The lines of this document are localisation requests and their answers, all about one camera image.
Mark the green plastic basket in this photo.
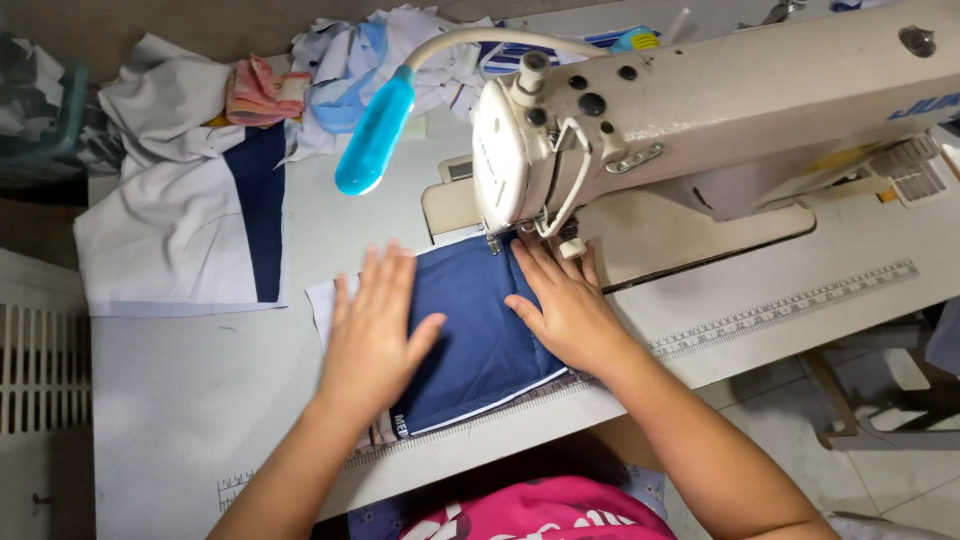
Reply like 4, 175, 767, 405
0, 33, 91, 189

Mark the turquoise gooseneck lamp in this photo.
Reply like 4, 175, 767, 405
333, 27, 610, 198

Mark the navy blue fabric piece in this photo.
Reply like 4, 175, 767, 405
306, 231, 571, 444

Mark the metal table frame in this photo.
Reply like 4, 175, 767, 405
798, 307, 960, 453

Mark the person's left hand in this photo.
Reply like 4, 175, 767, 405
315, 239, 449, 430

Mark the cream industrial sewing machine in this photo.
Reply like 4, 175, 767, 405
420, 0, 960, 295

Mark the white slatted plastic crate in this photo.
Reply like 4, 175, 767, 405
0, 247, 95, 438

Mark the white and navy garment panel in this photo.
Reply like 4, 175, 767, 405
72, 123, 290, 318

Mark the heap of white fabric pieces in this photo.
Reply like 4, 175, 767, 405
288, 3, 496, 162

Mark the pink printed shirt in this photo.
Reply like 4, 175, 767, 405
345, 465, 680, 540

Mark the pink folded cloth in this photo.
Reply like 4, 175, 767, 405
225, 54, 312, 129

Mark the printed measuring ruler strip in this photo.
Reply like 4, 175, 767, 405
216, 258, 921, 514

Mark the person's right hand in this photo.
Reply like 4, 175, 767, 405
504, 235, 655, 385

